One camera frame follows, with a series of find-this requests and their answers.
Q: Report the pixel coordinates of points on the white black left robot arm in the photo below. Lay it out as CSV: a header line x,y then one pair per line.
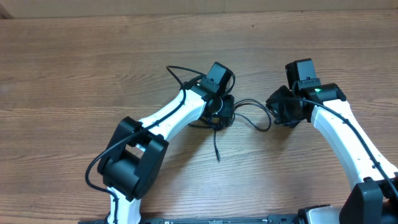
x,y
133,157

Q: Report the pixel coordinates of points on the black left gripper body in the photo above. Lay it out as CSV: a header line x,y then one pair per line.
x,y
225,109

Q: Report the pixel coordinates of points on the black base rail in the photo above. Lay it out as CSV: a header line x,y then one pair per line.
x,y
217,220

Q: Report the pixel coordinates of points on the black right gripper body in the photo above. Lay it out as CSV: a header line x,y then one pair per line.
x,y
282,109

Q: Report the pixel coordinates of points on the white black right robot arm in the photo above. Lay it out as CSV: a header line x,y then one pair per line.
x,y
372,178

